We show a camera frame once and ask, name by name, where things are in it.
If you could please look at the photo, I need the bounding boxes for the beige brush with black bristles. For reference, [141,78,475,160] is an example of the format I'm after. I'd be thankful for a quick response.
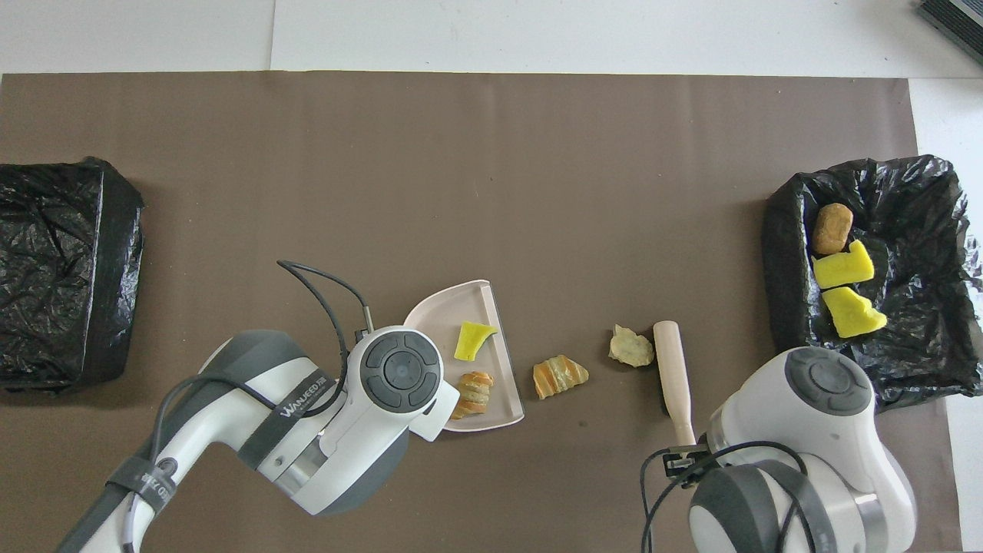
[653,320,698,448]

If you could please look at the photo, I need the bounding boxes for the flat black bag wrapped bin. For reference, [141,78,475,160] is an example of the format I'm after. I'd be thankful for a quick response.
[0,156,146,395]

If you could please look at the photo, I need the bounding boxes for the orange striped croissant toy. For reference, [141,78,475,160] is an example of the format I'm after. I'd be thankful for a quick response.
[451,371,495,420]

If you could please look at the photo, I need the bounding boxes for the yellow u-shaped foam piece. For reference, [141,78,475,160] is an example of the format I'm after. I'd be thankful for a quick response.
[812,240,876,290]

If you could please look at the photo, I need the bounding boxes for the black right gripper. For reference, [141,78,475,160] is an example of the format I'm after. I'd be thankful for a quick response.
[662,442,719,486]

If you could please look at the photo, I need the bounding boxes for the pale tan lumpy bread toy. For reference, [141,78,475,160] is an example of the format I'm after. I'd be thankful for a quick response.
[608,323,656,369]

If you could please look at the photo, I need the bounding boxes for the yellow wedge foam piece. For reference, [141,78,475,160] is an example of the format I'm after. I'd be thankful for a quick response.
[822,286,889,339]

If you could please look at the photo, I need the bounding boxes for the open black bag lined bin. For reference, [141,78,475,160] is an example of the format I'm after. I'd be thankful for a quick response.
[760,154,983,416]

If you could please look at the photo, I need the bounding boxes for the grey-green ridged bread toy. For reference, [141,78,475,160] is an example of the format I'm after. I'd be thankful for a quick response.
[533,354,591,401]

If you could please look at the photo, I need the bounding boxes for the dark grey ribbed device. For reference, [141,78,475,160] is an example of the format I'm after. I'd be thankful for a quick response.
[916,0,983,66]

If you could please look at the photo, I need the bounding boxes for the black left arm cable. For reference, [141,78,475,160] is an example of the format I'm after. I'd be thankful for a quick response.
[150,260,377,462]

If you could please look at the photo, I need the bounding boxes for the brown paper table mat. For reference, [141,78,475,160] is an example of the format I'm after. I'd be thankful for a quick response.
[0,71,965,553]

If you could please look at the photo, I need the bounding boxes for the brown potato-shaped toy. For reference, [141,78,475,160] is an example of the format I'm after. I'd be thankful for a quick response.
[813,203,854,257]

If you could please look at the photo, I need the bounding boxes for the small yellow foam piece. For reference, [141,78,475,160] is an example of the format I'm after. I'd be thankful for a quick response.
[454,321,499,363]

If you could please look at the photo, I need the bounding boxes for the beige plastic dustpan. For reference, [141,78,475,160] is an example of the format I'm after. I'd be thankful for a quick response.
[403,280,526,433]

